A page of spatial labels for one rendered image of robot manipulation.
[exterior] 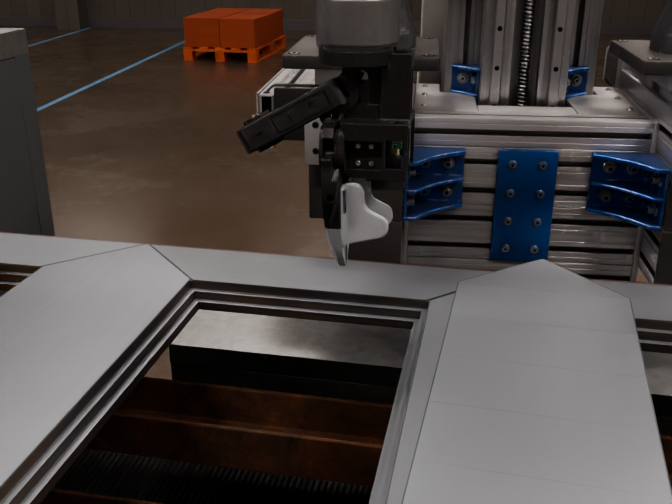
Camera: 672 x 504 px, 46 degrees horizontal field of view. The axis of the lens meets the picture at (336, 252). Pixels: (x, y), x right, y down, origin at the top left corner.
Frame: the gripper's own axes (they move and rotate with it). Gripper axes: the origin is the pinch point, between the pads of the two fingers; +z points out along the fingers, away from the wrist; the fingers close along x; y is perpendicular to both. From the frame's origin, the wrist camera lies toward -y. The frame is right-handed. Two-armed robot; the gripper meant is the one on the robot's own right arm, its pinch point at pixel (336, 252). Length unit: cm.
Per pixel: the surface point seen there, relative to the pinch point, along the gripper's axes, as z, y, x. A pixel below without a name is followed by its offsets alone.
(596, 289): 6.1, 26.8, 9.1
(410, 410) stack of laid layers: 6.5, 9.3, -17.3
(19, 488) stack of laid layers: 7.4, -17.3, -30.9
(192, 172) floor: 85, -136, 314
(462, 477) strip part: 6.5, 13.8, -25.2
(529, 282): 6.0, 19.8, 9.7
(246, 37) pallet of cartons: 56, -212, 676
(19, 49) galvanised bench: -13, -62, 49
